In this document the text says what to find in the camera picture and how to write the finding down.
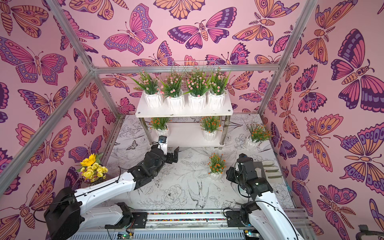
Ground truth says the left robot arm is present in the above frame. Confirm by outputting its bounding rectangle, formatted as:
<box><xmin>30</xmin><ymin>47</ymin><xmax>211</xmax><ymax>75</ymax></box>
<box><xmin>44</xmin><ymin>146</ymin><xmax>179</xmax><ymax>240</ymax></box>

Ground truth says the yellow flower bouquet vase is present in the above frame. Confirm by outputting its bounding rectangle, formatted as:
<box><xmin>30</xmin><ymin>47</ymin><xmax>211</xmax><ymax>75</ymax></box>
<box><xmin>77</xmin><ymin>153</ymin><xmax>109</xmax><ymax>184</ymax></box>

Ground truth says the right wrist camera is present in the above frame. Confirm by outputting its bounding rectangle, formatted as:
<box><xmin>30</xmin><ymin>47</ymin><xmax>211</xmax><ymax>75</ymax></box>
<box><xmin>235</xmin><ymin>154</ymin><xmax>248</xmax><ymax>172</ymax></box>

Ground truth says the pink flower pot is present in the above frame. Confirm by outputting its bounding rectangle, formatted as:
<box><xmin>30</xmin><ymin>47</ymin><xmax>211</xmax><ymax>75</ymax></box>
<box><xmin>208</xmin><ymin>68</ymin><xmax>230</xmax><ymax>109</ymax></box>
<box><xmin>187</xmin><ymin>68</ymin><xmax>210</xmax><ymax>111</ymax></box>
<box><xmin>161</xmin><ymin>72</ymin><xmax>185</xmax><ymax>111</ymax></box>
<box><xmin>131</xmin><ymin>71</ymin><xmax>163</xmax><ymax>108</ymax></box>

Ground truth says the orange flower pot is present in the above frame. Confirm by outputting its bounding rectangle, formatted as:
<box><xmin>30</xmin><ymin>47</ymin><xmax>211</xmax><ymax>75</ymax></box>
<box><xmin>245</xmin><ymin>123</ymin><xmax>271</xmax><ymax>152</ymax></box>
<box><xmin>200</xmin><ymin>116</ymin><xmax>221</xmax><ymax>142</ymax></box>
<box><xmin>208</xmin><ymin>153</ymin><xmax>227</xmax><ymax>181</ymax></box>
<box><xmin>151</xmin><ymin>117</ymin><xmax>171</xmax><ymax>137</ymax></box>

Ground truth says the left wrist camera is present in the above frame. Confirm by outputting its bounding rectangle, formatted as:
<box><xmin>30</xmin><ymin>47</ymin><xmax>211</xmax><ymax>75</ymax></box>
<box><xmin>158</xmin><ymin>136</ymin><xmax>168</xmax><ymax>155</ymax></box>

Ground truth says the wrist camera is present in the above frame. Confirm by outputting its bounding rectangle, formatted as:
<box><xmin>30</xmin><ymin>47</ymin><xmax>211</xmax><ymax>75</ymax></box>
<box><xmin>235</xmin><ymin>154</ymin><xmax>248</xmax><ymax>172</ymax></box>
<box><xmin>158</xmin><ymin>136</ymin><xmax>168</xmax><ymax>155</ymax></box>

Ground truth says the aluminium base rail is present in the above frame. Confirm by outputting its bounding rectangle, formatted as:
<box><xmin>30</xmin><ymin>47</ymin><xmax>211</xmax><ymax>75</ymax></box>
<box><xmin>70</xmin><ymin>208</ymin><xmax>316</xmax><ymax>240</ymax></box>

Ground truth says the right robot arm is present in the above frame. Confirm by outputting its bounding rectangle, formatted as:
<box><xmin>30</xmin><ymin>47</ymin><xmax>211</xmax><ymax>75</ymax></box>
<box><xmin>226</xmin><ymin>154</ymin><xmax>303</xmax><ymax>240</ymax></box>

